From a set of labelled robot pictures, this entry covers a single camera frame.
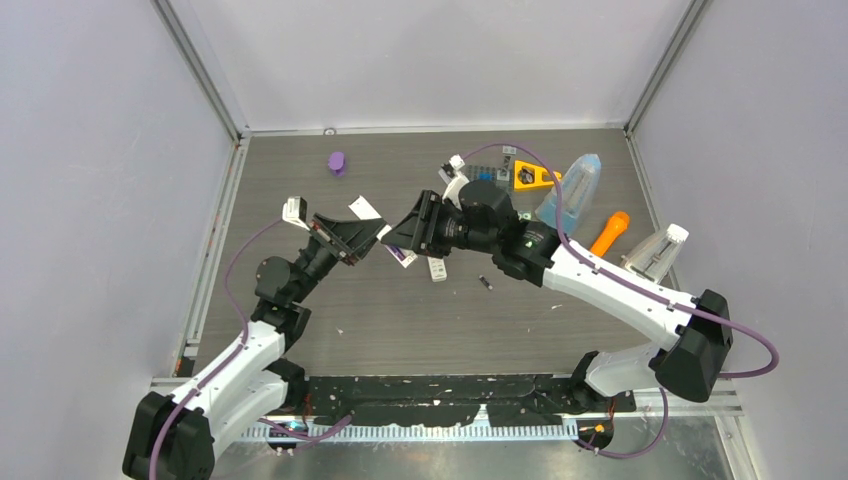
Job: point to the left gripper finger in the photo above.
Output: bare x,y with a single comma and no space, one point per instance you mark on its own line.
360,222
361,241

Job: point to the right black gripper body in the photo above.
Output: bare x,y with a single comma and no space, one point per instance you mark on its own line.
446,227

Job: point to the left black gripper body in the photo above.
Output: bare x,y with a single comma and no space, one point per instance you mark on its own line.
324,238

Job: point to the blue purple battery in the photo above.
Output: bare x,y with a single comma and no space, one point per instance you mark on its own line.
398,253

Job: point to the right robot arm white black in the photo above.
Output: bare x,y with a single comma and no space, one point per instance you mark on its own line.
685,352

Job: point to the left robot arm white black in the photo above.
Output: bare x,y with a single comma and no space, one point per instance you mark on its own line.
181,435

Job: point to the white air conditioner remote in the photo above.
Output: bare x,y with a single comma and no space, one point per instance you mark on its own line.
437,269

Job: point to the grey lego baseplate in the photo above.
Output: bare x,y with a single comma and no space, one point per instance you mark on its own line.
472,172

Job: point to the black battery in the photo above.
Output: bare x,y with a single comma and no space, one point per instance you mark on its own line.
485,282

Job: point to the purple plastic toy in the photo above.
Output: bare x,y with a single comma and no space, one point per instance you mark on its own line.
337,163

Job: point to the grey lego piece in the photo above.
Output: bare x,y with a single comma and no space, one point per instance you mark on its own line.
507,159

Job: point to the yellow triangle toy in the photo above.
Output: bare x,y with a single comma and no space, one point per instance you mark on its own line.
530,177

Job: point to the orange toy microphone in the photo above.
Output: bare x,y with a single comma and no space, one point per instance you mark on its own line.
615,226

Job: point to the white metronome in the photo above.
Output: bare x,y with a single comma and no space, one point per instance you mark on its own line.
653,258

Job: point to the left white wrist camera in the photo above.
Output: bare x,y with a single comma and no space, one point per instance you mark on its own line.
294,212

